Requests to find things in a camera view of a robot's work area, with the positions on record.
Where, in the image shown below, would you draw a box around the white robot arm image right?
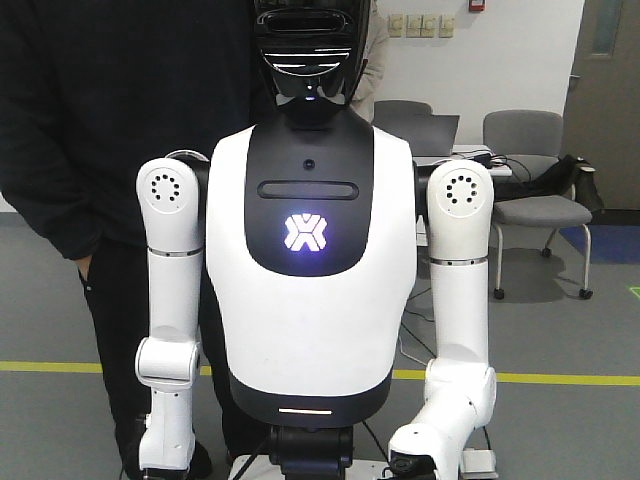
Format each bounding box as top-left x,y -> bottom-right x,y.
389,159 -> 497,479

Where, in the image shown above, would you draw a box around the black robot head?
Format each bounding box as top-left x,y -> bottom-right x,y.
253,0 -> 372,107

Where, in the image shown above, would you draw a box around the white office desk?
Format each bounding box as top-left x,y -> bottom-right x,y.
412,143 -> 514,179

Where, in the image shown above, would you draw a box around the person in beige jacket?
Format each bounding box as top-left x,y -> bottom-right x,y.
351,1 -> 390,123

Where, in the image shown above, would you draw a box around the grey office chair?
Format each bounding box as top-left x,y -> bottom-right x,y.
483,110 -> 593,300

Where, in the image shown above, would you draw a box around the black jacket on chair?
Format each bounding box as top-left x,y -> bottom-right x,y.
525,154 -> 604,212

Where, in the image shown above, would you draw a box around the standing person black trousers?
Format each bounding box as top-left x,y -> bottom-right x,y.
1,1 -> 269,479

